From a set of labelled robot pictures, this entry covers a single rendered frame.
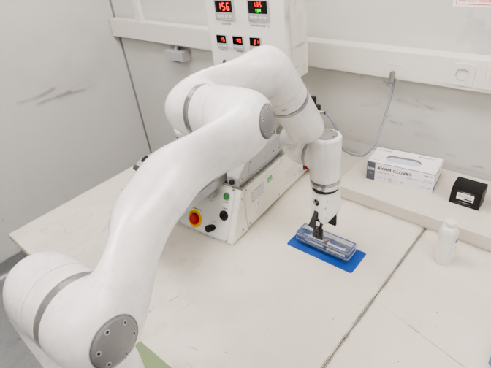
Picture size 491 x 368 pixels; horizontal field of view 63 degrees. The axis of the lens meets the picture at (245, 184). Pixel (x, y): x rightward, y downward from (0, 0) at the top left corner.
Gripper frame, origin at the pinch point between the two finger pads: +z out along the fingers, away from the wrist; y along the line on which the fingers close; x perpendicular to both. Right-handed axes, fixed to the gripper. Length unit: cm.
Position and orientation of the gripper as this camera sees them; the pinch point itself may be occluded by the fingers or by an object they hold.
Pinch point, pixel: (324, 227)
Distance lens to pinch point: 125.0
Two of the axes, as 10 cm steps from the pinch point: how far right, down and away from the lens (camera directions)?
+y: 6.4, -4.9, 6.0
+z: 1.0, 8.2, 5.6
